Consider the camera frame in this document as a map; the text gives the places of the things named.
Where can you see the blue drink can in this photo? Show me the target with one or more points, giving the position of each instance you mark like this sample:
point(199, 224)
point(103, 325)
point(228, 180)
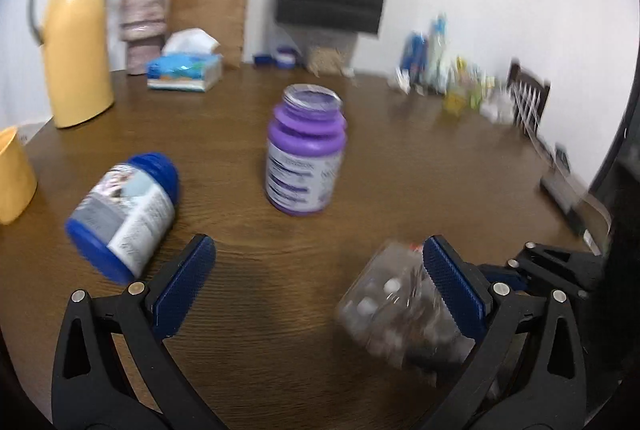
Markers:
point(413, 60)

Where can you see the glass of yellow tea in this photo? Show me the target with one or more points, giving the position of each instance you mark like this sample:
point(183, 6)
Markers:
point(456, 99)

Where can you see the colourful snack packets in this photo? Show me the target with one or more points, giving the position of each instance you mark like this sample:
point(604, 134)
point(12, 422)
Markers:
point(472, 83)

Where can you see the crumpled white tissue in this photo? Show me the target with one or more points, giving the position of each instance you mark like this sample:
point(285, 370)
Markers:
point(399, 81)

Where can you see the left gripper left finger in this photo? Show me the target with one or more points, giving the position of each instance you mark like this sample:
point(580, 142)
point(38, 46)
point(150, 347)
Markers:
point(111, 367)

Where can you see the black phone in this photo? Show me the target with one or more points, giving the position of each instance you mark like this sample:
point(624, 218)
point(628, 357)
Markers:
point(565, 199)

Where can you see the white power strip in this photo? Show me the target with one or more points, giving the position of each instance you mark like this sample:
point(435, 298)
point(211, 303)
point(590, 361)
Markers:
point(498, 107)

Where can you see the blue bottle cap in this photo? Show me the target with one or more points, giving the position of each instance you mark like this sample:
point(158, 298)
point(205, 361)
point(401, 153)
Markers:
point(263, 60)

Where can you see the purple supplement bottle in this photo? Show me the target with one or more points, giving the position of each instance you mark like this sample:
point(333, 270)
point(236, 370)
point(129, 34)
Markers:
point(305, 149)

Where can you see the clear glass bottle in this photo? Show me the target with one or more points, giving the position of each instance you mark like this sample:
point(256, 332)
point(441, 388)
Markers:
point(435, 52)

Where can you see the blue white supplement bottle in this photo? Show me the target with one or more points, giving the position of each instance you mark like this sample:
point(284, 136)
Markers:
point(124, 217)

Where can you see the dark wooden chair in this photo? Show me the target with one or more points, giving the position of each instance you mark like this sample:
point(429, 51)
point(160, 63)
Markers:
point(529, 96)

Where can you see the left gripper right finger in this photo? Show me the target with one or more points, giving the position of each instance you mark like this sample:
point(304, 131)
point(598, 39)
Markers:
point(526, 369)

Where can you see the clear plastic christmas cup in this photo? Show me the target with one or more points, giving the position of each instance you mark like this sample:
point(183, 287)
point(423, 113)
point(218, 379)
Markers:
point(395, 312)

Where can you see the brown paper bag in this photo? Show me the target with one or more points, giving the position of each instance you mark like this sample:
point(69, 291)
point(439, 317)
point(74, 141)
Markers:
point(223, 20)

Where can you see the yellow ceramic mug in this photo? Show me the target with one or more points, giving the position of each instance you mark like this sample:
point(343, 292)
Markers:
point(18, 182)

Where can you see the small purple white jar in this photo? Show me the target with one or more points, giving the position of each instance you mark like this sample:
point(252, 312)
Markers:
point(286, 58)

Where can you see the blue tissue box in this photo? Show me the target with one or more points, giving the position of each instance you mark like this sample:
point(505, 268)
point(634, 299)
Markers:
point(189, 62)

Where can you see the clear jar of grains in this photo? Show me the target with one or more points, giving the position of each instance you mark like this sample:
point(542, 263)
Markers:
point(330, 53)

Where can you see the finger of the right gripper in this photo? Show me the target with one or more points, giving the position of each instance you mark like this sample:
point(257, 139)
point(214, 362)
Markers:
point(540, 269)

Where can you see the yellow thermos jug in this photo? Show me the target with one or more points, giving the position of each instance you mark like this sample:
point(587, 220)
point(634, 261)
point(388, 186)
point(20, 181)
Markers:
point(73, 37)

